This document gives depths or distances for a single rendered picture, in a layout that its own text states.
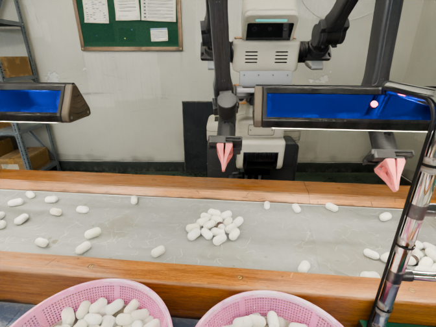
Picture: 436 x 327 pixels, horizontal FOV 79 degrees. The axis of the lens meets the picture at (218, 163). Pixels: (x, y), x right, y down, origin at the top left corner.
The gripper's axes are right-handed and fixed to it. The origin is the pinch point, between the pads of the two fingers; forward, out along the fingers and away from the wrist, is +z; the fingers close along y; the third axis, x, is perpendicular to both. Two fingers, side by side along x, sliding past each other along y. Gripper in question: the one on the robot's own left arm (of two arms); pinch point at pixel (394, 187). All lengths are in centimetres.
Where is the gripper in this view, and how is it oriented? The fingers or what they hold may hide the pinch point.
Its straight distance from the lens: 78.4
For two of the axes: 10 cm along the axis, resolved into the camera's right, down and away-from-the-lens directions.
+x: 0.7, 4.7, 8.8
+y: 9.9, 0.3, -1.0
